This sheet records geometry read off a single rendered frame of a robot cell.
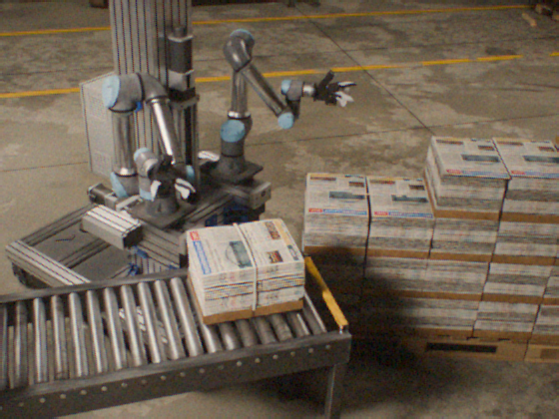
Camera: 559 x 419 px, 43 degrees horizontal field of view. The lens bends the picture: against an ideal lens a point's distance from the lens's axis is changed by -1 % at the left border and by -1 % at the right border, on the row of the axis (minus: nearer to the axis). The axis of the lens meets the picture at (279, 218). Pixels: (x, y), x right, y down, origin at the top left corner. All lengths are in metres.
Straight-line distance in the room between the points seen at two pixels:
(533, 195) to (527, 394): 1.02
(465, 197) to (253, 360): 1.26
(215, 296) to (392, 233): 1.06
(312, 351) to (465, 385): 1.28
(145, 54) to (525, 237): 1.87
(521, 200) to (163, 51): 1.68
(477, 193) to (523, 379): 1.06
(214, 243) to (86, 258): 1.51
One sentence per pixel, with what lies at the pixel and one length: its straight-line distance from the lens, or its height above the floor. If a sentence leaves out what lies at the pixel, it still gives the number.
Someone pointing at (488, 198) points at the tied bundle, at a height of 0.95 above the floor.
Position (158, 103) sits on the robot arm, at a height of 1.36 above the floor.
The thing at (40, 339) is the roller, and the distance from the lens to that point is 2.62.
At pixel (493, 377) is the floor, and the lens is 3.73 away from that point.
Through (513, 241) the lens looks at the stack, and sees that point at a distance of 3.39.
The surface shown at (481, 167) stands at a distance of 3.21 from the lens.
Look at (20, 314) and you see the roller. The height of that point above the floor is 0.80.
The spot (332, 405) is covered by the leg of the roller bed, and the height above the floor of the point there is 0.46.
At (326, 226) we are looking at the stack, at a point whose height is 0.76.
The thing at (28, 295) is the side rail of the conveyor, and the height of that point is 0.80.
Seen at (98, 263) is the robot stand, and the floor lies 0.21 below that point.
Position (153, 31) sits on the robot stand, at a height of 1.56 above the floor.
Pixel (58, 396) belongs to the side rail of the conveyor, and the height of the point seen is 0.78.
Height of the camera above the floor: 2.51
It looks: 33 degrees down
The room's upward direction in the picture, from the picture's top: 3 degrees clockwise
